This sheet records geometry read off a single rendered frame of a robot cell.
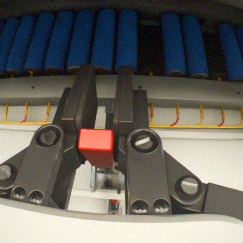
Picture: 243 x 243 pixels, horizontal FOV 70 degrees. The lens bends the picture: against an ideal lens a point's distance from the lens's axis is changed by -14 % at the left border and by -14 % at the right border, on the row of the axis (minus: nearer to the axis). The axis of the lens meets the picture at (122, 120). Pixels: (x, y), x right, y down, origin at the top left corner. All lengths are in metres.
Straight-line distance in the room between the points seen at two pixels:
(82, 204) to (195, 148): 0.24
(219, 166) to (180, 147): 0.04
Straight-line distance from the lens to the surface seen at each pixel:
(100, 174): 0.16
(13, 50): 0.20
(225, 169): 0.18
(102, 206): 0.35
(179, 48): 0.17
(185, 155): 0.17
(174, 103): 0.16
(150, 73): 0.16
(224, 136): 0.18
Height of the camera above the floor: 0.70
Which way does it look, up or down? 56 degrees down
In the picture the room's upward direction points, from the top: 2 degrees clockwise
